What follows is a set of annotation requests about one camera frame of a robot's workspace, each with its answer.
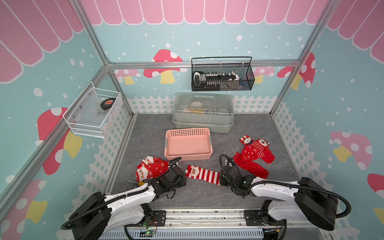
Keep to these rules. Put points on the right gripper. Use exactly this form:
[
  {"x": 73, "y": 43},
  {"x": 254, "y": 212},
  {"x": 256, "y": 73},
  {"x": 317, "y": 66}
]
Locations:
[{"x": 221, "y": 180}]

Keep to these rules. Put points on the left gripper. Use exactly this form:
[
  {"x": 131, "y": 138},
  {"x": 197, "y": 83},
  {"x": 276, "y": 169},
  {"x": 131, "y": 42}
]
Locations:
[{"x": 182, "y": 183}]

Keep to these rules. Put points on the red white striped santa sock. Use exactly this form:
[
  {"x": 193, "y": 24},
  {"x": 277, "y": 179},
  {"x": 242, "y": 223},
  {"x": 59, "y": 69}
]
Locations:
[{"x": 198, "y": 173}]

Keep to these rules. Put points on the red snowflake santa sock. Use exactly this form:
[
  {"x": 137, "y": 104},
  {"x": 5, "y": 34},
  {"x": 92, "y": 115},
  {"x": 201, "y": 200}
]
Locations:
[{"x": 151, "y": 167}]

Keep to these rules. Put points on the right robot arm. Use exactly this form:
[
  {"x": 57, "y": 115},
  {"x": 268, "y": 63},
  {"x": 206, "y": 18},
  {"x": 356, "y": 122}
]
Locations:
[{"x": 303, "y": 200}]

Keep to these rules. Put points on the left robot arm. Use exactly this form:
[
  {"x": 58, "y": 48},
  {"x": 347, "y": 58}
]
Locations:
[{"x": 101, "y": 213}]

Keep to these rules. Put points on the red snowman sock pair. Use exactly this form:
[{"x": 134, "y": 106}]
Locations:
[{"x": 254, "y": 150}]

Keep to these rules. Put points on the pink perforated plastic basket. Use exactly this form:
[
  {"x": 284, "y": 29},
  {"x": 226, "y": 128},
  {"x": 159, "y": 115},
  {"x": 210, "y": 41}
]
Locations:
[{"x": 190, "y": 144}]

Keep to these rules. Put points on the clear lidded storage box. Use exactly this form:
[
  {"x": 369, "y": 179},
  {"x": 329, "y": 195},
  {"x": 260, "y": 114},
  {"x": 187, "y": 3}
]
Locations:
[{"x": 212, "y": 111}]

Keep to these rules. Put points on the black red tape measure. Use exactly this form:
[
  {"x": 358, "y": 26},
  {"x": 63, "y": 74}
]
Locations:
[{"x": 108, "y": 103}]

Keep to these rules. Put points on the yellow handled screwdriver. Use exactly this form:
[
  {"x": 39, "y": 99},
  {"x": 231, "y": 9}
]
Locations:
[{"x": 136, "y": 183}]

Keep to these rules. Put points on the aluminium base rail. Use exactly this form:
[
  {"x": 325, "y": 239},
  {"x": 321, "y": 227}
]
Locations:
[{"x": 232, "y": 218}]

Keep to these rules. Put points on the white wire wall basket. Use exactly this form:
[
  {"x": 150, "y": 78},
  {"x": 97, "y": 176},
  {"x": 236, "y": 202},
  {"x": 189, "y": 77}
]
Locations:
[{"x": 86, "y": 117}]

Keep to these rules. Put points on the black wire wall basket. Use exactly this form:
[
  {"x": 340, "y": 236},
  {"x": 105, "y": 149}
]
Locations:
[{"x": 222, "y": 74}]

